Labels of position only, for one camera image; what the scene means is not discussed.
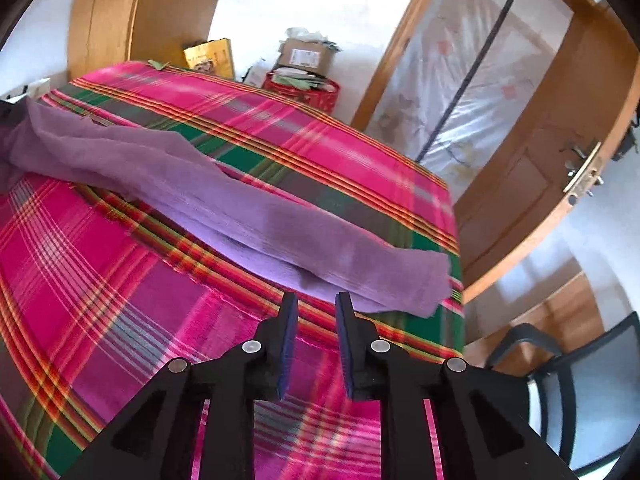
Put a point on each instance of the yellow paper bag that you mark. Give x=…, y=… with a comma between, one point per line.
x=210, y=60

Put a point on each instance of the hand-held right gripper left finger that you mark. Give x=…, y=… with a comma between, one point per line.
x=286, y=345

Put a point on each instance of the black hanging bag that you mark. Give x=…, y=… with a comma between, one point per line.
x=627, y=140

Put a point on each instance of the cardboard box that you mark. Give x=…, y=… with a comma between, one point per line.
x=305, y=55

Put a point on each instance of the red basket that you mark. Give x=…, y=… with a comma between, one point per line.
x=320, y=97

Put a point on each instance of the wooden door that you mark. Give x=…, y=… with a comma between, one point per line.
x=525, y=185

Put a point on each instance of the wooden wardrobe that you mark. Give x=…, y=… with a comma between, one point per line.
x=115, y=10

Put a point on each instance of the pink plaid blanket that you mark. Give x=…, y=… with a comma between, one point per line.
x=125, y=285

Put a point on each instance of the black mesh office chair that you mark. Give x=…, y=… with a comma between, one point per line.
x=575, y=400

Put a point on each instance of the wooden board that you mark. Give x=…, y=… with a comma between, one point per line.
x=550, y=320

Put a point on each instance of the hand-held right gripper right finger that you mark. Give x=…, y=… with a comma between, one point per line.
x=346, y=345

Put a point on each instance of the metal door lock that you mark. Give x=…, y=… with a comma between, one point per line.
x=582, y=170

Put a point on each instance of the purple fleece garment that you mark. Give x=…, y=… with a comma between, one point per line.
x=250, y=220

